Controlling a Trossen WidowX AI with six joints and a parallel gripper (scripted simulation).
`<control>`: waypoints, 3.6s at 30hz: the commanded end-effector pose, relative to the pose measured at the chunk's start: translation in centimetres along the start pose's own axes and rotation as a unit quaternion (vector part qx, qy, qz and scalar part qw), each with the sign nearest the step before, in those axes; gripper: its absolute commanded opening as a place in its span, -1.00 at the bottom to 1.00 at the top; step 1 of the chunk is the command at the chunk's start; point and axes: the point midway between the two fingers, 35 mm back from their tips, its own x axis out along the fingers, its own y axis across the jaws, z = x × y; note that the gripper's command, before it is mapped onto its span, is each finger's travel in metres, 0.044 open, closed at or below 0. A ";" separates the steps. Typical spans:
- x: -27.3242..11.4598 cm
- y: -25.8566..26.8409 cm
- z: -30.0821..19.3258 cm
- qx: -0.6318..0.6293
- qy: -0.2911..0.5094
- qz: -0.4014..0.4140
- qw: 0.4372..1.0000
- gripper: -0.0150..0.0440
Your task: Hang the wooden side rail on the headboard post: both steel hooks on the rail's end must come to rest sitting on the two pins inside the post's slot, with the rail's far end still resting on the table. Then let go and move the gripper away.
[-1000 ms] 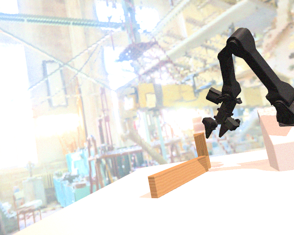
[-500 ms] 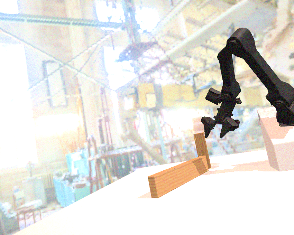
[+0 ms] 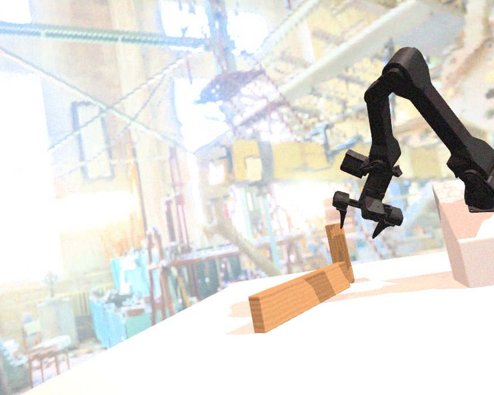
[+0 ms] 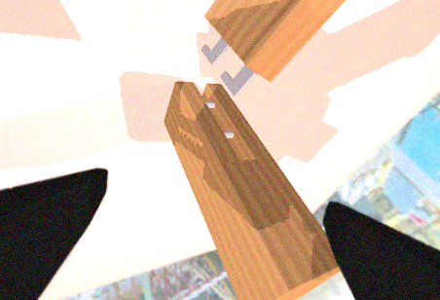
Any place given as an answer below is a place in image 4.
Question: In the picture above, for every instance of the wooden post with slot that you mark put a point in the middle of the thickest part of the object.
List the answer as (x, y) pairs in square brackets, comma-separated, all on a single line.
[(270, 244)]

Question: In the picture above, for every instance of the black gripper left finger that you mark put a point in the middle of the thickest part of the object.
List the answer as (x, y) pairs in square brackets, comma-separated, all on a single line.
[(40, 223)]

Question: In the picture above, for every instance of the light wooden board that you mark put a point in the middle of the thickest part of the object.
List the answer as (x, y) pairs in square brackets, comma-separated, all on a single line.
[(264, 34)]

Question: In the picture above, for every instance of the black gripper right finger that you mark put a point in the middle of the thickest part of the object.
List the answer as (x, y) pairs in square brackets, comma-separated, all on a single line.
[(379, 262)]

